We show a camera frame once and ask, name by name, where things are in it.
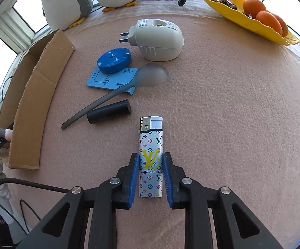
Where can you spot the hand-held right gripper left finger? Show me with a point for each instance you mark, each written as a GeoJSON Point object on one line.
{"type": "Point", "coordinates": [134, 176]}

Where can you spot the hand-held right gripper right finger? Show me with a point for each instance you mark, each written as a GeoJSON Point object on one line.
{"type": "Point", "coordinates": [167, 179]}

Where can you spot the pink bottle with grey cap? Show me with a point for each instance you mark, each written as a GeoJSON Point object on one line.
{"type": "Point", "coordinates": [6, 134]}

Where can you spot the white patterned lighter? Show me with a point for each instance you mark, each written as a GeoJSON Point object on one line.
{"type": "Point", "coordinates": [151, 140]}

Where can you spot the brown cardboard box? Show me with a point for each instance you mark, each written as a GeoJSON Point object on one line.
{"type": "Point", "coordinates": [28, 124]}

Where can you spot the black cylinder tube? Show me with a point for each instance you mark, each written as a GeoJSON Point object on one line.
{"type": "Point", "coordinates": [108, 112]}

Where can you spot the grey translucent spoon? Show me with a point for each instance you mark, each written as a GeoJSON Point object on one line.
{"type": "Point", "coordinates": [151, 75]}

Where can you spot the blue round tape measure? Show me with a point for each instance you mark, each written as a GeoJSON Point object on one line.
{"type": "Point", "coordinates": [113, 61]}

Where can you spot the white plug-in mosquito repeller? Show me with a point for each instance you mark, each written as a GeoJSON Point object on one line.
{"type": "Point", "coordinates": [160, 41]}

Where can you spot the blue flat plastic stand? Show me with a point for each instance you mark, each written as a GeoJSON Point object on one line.
{"type": "Point", "coordinates": [98, 81]}

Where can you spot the large penguin plush toy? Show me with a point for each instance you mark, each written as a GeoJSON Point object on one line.
{"type": "Point", "coordinates": [62, 2]}

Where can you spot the checkered cloth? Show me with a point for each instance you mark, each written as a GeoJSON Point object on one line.
{"type": "Point", "coordinates": [163, 6]}

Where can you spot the yellow fruit bowl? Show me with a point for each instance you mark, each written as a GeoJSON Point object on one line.
{"type": "Point", "coordinates": [230, 11]}

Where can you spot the pile of wrapped candies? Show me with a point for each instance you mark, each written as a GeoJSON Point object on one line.
{"type": "Point", "coordinates": [225, 1]}

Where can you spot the orange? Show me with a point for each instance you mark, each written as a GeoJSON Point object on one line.
{"type": "Point", "coordinates": [284, 26]}
{"type": "Point", "coordinates": [269, 22]}
{"type": "Point", "coordinates": [253, 6]}

